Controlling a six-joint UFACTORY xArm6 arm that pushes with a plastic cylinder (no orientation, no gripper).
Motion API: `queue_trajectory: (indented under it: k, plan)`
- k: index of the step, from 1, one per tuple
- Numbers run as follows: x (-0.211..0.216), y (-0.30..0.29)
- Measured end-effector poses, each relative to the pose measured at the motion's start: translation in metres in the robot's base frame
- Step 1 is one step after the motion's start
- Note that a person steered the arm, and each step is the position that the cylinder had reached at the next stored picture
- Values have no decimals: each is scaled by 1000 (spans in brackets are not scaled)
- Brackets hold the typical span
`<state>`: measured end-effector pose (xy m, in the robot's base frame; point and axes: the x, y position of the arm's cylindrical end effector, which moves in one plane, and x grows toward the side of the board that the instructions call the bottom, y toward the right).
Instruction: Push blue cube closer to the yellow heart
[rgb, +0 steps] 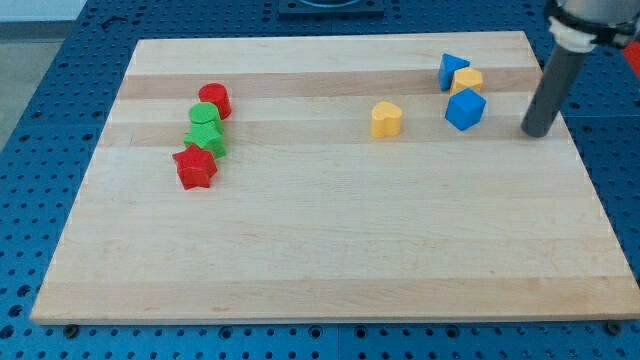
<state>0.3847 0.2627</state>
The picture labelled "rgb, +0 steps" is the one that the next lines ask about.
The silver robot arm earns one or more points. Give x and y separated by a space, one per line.
581 25

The yellow heart block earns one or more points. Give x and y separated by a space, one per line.
386 120

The blue cube block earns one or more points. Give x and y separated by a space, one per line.
465 109

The wooden board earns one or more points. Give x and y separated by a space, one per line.
310 219

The green star block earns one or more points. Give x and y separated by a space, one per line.
207 137

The red star block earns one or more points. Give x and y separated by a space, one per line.
195 167

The green cylinder block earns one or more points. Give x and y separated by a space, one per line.
206 113

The red cylinder block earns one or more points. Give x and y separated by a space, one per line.
216 94

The blue triangle block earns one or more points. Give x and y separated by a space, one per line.
448 66

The yellow hexagon block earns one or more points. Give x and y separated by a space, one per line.
466 78

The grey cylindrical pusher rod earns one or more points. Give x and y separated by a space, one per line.
560 72

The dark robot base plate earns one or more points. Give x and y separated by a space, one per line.
288 8

